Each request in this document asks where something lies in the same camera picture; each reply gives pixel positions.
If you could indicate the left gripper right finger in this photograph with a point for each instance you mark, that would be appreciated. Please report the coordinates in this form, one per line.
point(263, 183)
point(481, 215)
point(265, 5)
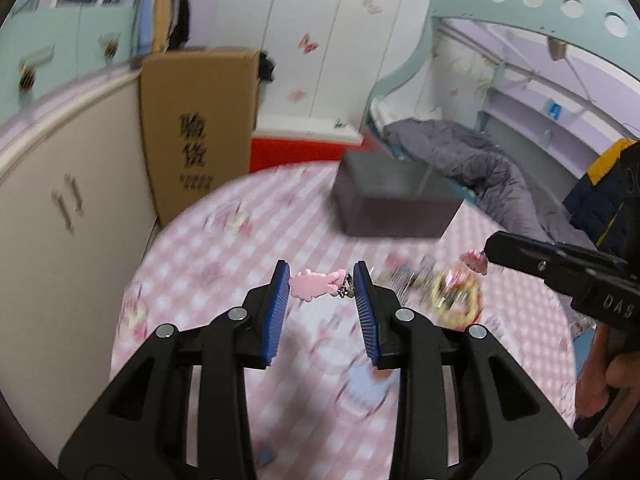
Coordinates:
point(466, 409)

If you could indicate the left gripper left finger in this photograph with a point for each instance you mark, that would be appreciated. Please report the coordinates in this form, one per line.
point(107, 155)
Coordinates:
point(177, 409)

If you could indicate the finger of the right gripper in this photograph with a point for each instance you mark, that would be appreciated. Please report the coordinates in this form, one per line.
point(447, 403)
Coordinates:
point(522, 254)

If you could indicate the pink flower charm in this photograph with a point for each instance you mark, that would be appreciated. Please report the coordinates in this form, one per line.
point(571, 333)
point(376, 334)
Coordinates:
point(475, 261)

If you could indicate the pink bunny charm keychain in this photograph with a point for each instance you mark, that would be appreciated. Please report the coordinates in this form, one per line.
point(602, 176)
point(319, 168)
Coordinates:
point(309, 285)

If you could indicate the flower bead jewelry pile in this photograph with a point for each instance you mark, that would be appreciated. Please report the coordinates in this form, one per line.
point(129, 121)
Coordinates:
point(449, 295)

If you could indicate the person's right hand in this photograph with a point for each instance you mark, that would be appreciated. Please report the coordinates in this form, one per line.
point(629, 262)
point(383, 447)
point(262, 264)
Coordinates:
point(600, 376)

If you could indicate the grey quilt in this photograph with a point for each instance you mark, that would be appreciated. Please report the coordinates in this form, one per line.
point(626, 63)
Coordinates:
point(505, 192)

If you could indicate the navy yellow jacket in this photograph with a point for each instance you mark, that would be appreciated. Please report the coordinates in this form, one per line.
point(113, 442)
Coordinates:
point(596, 202)

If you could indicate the pink checked tablecloth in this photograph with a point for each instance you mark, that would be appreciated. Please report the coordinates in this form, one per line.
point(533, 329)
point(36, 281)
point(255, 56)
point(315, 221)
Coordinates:
point(321, 411)

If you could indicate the grey metal tin box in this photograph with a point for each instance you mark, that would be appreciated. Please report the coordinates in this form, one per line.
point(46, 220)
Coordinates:
point(377, 196)

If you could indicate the cream low cabinet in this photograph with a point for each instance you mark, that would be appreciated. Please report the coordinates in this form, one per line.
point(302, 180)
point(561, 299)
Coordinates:
point(76, 214)

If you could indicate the red storage ottoman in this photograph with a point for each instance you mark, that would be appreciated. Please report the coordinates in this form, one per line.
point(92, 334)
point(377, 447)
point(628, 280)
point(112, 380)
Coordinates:
point(271, 149)

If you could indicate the black cloth on box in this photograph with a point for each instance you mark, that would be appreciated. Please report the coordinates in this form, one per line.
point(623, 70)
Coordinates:
point(266, 67)

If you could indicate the large cardboard box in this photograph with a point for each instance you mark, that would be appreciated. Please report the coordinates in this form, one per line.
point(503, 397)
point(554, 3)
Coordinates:
point(198, 110)

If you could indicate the mint drawer cabinet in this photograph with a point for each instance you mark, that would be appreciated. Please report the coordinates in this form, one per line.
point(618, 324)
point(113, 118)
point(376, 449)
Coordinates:
point(44, 50)

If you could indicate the hanging clothes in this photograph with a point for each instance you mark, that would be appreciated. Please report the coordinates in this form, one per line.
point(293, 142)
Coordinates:
point(160, 26)

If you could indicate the mint bed frame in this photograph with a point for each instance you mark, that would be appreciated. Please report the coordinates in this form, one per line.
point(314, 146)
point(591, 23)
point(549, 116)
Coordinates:
point(606, 29)

